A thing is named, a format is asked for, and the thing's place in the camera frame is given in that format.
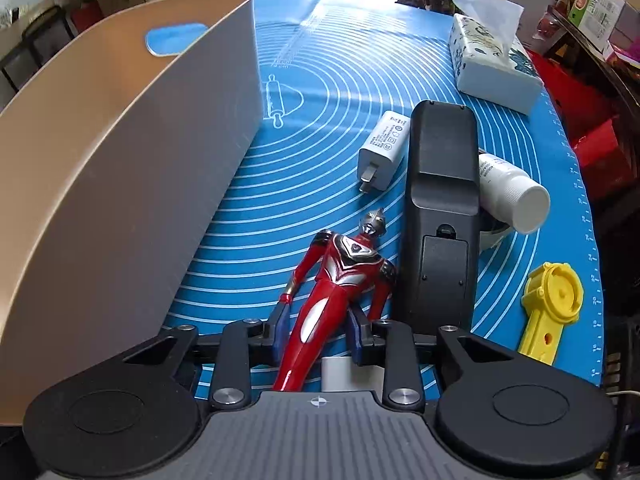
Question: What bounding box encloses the yellow plastic tool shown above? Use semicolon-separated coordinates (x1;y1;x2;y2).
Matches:
516;261;585;366

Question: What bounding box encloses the white charger plug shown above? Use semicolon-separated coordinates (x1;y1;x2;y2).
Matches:
356;110;412;194

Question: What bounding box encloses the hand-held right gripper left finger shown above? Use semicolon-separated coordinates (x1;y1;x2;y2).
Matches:
123;305;296;411

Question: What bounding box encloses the black metal rack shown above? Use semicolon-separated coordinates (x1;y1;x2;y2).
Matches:
0;5;77;92

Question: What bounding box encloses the blue silicone baking mat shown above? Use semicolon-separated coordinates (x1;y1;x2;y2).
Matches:
165;0;608;401

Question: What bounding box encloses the black remote control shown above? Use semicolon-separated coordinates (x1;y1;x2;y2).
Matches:
390;100;482;336

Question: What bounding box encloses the printed tissue pack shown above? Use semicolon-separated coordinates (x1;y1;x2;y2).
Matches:
447;0;545;115

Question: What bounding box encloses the white plastic bottle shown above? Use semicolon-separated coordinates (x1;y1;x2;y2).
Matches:
477;152;551;233

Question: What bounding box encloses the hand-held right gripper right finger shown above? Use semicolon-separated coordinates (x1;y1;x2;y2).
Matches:
350;310;516;411

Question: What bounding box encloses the red plastic crate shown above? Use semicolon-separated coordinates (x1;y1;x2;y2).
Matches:
530;50;628;196

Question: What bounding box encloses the red silver hero figure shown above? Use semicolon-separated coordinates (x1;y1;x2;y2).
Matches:
272;207;398;392

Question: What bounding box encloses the green white carton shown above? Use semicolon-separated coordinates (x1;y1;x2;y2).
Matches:
567;0;626;53

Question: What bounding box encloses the beige plastic storage bin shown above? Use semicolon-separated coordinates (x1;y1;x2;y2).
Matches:
0;0;263;428

